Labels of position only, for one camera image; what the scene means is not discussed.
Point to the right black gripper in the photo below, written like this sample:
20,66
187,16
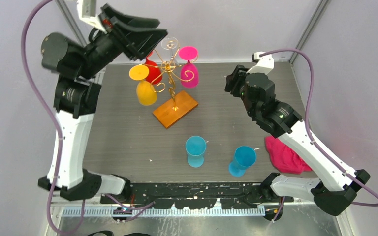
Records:
235,79

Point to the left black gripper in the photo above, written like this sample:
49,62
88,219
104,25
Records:
135,43

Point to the pink plastic wine glass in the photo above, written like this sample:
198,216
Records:
189,73

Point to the clear wine glass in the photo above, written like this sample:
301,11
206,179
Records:
172,45

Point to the red plastic wine glass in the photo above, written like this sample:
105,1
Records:
155,74

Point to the yellow plastic wine glass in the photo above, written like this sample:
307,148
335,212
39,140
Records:
144,90

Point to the blue wine glass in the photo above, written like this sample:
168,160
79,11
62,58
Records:
195,147
244,158

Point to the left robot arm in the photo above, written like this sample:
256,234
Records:
76,94

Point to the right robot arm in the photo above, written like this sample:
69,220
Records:
336,185

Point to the pink crumpled cloth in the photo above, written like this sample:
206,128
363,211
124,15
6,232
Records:
283,158

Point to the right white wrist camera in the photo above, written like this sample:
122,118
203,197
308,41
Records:
263,64

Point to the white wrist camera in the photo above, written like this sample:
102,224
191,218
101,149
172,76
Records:
86,10
263,64

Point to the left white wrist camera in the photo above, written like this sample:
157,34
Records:
86,10

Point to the gold wire glass rack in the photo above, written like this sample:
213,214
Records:
180,103

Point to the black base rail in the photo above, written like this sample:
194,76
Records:
194,195

